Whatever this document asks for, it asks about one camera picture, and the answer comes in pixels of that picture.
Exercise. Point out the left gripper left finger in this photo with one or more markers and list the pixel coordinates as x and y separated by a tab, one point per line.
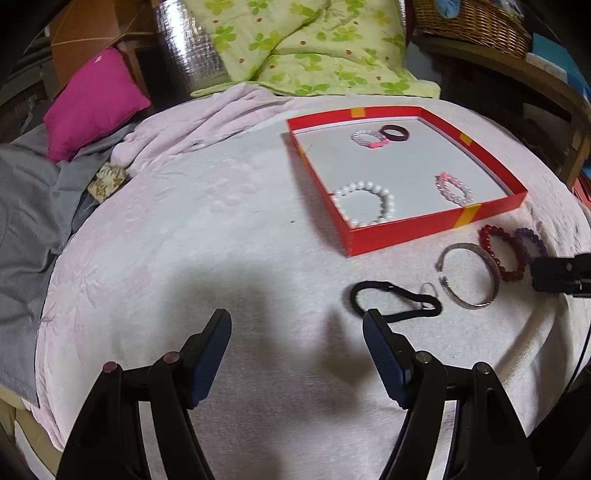
201	357

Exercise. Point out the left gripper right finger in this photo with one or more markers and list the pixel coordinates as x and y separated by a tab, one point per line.
392	355

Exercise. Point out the silver metal bangle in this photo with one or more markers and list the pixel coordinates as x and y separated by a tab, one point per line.
468	275

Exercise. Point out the dark maroon hair band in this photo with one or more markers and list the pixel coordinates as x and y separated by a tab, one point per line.
395	133

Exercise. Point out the pale pink fleece blanket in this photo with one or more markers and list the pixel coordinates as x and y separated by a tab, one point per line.
241	226

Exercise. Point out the wooden bench table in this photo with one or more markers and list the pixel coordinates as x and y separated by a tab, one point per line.
498	86

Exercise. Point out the red shallow box tray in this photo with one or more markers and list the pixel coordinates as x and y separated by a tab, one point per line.
381	193

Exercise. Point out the small floral patterned cloth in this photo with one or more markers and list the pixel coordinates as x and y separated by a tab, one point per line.
107	181

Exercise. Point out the blue fashion box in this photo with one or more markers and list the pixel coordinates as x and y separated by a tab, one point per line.
554	59

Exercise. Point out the grey bed sheet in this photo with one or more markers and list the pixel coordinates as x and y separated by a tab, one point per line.
42	205

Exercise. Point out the wicker basket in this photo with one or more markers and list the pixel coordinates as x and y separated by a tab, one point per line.
478	22

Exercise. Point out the magenta pillow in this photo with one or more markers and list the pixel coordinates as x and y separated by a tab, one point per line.
98	99

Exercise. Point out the silver foil insulation roll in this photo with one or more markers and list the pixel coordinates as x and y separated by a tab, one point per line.
193	60

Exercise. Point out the green clover quilt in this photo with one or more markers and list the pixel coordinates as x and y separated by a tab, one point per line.
311	47

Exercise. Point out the orange wooden cabinet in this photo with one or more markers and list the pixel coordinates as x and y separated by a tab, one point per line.
84	28

